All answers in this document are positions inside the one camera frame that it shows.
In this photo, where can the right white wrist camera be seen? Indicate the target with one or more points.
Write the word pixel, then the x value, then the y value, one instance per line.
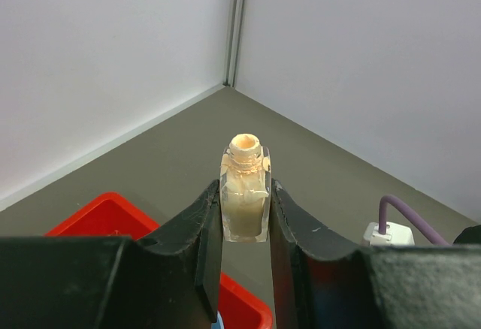
pixel 396 235

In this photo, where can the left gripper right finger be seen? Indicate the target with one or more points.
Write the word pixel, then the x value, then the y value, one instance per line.
pixel 323 280

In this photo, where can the nail polish bottle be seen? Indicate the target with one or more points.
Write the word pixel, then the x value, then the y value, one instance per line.
pixel 245 190

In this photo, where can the blue plastic cup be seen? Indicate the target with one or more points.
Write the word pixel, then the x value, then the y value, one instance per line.
pixel 219 322

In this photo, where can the red plastic tray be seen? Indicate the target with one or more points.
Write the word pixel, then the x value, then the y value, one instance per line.
pixel 110 214

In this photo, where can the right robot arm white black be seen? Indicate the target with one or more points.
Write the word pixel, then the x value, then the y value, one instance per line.
pixel 469 236

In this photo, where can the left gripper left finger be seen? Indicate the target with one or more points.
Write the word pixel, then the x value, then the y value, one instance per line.
pixel 167 279

